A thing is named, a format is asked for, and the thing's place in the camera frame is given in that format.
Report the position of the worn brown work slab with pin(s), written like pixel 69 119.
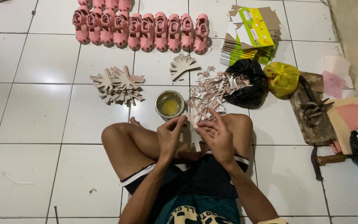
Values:
pixel 317 132

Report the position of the salmon pink material sheet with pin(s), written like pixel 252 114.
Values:
pixel 354 115

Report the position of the person's black shorts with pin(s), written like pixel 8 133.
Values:
pixel 194 179

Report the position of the black plastic bag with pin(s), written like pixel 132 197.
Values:
pixel 247 85

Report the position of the stack of flat green cartons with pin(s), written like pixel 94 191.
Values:
pixel 252 34

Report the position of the rows of pink children's sandals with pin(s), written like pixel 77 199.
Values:
pixel 148 29

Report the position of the yellow plastic bag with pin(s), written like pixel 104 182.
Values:
pixel 281 79

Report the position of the person's left hand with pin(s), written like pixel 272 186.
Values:
pixel 168 140

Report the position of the pink paper scrap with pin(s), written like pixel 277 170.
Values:
pixel 332 83

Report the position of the white paper scrap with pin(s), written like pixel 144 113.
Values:
pixel 338 64

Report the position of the metal bowl of yellow glue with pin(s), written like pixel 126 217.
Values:
pixel 169 105

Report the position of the beige fan-shaped sole cutout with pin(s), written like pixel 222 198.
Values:
pixel 194 140

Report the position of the person's right fingers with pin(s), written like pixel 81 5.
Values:
pixel 211 127

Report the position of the person's right hand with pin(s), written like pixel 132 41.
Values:
pixel 221 140

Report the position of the heap of beige fan cutouts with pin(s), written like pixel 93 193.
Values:
pixel 118 85

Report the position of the person's teal printed shirt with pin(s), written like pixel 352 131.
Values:
pixel 197 211

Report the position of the beige cardboard sheet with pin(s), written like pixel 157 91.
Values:
pixel 337 124

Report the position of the small stack of beige cutouts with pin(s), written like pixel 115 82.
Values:
pixel 182 66

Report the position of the thin dark stick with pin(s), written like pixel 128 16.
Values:
pixel 56 215

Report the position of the person's left fingers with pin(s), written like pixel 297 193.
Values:
pixel 177 120

